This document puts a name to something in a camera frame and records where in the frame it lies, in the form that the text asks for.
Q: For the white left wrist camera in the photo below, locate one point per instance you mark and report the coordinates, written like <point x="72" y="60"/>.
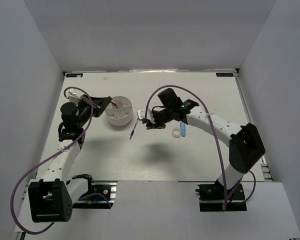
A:
<point x="73" y="97"/>

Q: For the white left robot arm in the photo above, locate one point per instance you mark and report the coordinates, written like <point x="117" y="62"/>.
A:
<point x="51" y="198"/>

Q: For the white tape roll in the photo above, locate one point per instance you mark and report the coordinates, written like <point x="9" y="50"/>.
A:
<point x="176" y="132"/>

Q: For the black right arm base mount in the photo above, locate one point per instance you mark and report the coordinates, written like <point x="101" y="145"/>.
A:
<point x="212" y="199"/>

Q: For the left black corner label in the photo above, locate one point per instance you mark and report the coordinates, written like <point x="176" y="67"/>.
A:
<point x="74" y="75"/>

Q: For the blue ballpoint pen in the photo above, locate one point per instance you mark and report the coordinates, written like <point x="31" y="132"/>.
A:
<point x="134" y="128"/>

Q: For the right black corner label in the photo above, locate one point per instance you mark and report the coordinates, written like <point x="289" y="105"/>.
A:
<point x="224" y="74"/>

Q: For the black corner label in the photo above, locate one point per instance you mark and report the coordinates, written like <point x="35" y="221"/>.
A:
<point x="74" y="75"/>
<point x="224" y="74"/>

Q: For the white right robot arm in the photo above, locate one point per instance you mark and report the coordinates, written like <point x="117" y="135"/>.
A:
<point x="243" y="141"/>

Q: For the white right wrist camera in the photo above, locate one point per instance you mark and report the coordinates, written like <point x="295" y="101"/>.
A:
<point x="141" y="114"/>

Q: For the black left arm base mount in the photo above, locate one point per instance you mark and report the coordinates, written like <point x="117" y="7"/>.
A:
<point x="97" y="191"/>

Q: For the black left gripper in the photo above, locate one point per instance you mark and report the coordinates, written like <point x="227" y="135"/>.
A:
<point x="99" y="104"/>

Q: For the red ballpoint pen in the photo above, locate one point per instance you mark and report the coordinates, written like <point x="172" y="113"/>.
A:
<point x="114" y="104"/>

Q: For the white round divided container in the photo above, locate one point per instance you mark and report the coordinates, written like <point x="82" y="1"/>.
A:
<point x="121" y="116"/>

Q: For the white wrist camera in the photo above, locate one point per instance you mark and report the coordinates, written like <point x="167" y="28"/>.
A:
<point x="141" y="114"/>
<point x="73" y="97"/>

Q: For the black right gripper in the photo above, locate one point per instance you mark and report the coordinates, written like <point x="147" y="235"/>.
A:
<point x="155" y="125"/>

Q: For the light blue marker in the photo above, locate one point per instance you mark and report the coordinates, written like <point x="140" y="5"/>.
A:
<point x="183" y="129"/>

